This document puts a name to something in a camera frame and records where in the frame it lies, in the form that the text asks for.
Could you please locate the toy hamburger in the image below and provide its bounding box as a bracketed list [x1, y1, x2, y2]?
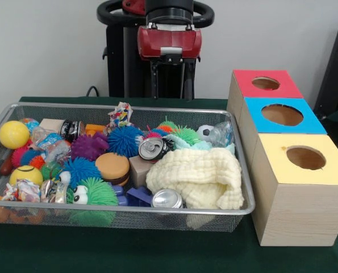
[95, 152, 131, 188]

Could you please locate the purple spiky ball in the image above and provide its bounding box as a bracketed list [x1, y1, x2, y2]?
[70, 132, 110, 162]

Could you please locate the blue fuzzy toy with eyes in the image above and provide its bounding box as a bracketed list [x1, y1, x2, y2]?
[57, 157, 103, 188]

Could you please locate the black crushed soda can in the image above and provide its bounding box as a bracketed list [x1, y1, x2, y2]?
[137, 137, 177, 162]

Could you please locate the green fuzzy toy with eyes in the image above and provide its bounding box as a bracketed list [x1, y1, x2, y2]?
[66, 177, 118, 206]

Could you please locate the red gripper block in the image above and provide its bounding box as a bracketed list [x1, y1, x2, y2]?
[136, 26, 203, 101]

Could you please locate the shallow clear mesh bin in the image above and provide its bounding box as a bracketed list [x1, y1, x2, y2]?
[0, 102, 257, 233]

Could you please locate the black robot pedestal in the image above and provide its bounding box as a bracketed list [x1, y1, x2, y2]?
[96, 0, 215, 100]

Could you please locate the yellow smiley face ball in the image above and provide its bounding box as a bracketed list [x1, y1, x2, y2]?
[9, 165, 44, 187]

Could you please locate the silver crushed can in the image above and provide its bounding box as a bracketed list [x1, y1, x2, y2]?
[151, 189, 184, 209]

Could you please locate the small black white soccer ball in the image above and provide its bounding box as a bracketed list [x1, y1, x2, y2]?
[196, 125, 216, 142]

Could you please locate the wooden box with three holes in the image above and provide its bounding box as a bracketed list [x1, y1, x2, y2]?
[227, 69, 338, 247]

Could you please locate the plain yellow ball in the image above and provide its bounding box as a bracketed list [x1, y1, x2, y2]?
[0, 120, 30, 150]

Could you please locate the cream waffle cloth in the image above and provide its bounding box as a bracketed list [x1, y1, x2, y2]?
[145, 148, 245, 210]

